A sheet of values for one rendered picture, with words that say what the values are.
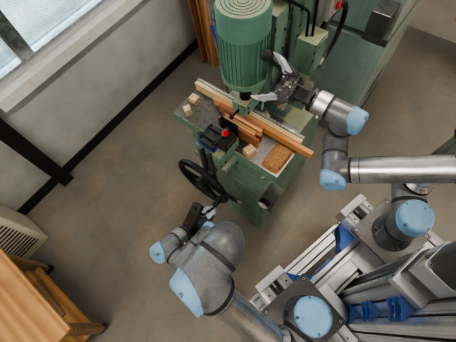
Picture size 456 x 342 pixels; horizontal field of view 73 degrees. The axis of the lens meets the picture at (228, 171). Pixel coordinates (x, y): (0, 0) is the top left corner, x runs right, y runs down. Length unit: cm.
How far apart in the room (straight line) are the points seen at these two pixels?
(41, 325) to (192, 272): 118
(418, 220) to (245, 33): 84
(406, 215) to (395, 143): 150
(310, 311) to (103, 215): 175
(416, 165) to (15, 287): 183
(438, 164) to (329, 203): 145
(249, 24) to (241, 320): 82
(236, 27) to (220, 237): 60
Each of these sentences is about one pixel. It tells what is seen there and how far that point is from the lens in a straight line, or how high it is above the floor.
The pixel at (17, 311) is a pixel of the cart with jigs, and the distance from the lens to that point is 193.
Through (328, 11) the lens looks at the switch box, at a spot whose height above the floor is 136.
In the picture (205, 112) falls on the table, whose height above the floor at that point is 90.
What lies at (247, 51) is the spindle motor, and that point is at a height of 139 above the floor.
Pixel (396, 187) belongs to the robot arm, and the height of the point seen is 101.
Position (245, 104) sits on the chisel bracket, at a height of 107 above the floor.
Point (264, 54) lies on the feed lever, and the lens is 95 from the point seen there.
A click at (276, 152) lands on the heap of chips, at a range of 134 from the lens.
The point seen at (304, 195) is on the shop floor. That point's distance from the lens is 229.
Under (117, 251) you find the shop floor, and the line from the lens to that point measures 232.
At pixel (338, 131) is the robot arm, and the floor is 133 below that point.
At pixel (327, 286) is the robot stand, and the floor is 73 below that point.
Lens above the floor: 209
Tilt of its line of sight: 64 degrees down
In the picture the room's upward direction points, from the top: 9 degrees counter-clockwise
